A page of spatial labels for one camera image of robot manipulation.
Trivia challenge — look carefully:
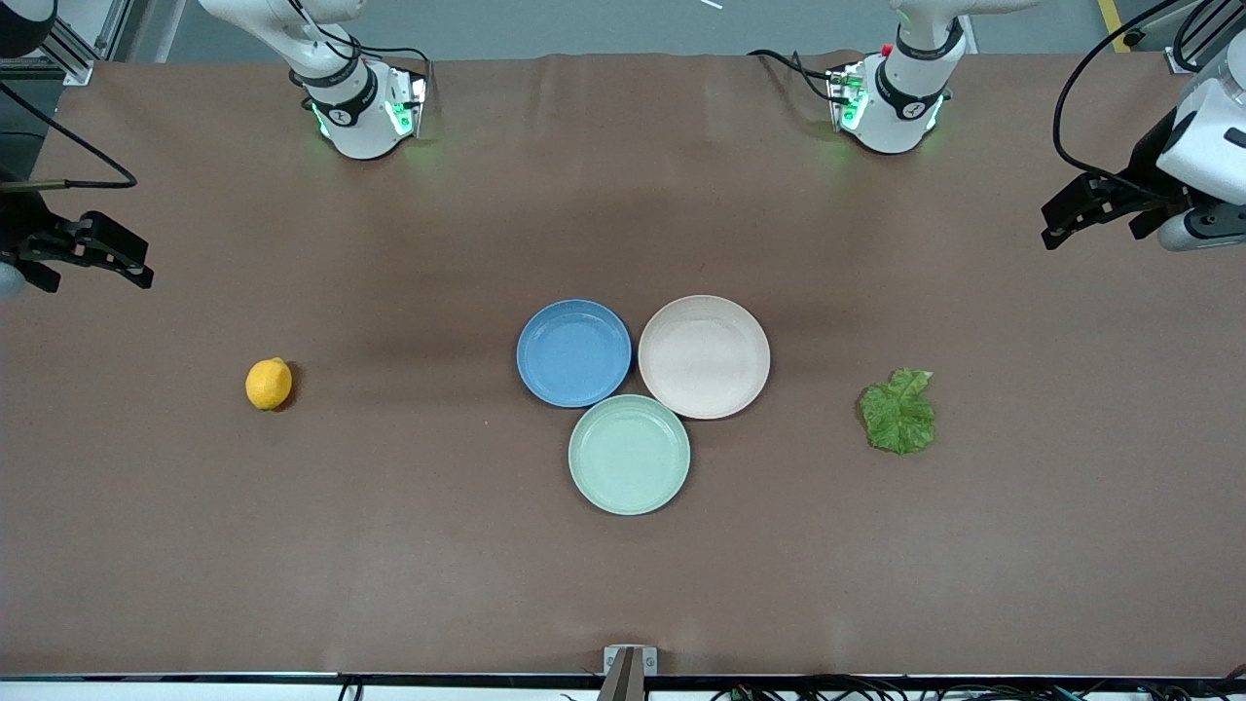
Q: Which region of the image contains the yellow lemon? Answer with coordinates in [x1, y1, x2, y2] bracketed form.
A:
[244, 357, 294, 412]

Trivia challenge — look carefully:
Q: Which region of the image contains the green lettuce leaf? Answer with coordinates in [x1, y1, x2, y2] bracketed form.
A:
[858, 368, 937, 457]

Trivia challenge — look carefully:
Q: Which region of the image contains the brown table mat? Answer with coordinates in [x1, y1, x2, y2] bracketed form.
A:
[0, 51, 1246, 679]

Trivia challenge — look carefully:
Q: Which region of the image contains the beige plate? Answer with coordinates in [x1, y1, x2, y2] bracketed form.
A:
[637, 294, 772, 421]

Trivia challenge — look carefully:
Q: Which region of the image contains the blue plate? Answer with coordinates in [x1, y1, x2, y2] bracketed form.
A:
[516, 299, 634, 409]

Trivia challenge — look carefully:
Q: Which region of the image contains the pale green plate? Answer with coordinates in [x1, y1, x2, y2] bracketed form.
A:
[568, 393, 692, 516]

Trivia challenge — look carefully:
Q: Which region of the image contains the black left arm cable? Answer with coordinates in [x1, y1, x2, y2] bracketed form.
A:
[1051, 0, 1193, 201]

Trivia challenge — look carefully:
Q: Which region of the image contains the aluminium frame profile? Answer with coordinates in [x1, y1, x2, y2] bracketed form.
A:
[39, 0, 133, 88]
[1162, 0, 1246, 76]

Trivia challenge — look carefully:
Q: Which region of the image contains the black looped cable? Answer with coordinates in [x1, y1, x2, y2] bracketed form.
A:
[1171, 0, 1246, 77]

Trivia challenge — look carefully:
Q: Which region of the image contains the black left base cable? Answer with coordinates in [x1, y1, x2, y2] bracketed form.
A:
[747, 48, 850, 104]

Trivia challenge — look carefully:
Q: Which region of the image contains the black base cable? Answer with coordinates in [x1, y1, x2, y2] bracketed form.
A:
[358, 43, 435, 98]
[747, 48, 850, 104]

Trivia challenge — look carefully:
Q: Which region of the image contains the black right base cable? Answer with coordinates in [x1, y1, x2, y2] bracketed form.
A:
[358, 43, 435, 98]

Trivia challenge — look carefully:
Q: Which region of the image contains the black cable bundle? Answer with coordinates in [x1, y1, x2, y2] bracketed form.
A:
[709, 666, 1246, 701]

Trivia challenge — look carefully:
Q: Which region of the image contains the grey metal camera bracket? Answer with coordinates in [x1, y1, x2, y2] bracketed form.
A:
[603, 644, 659, 701]

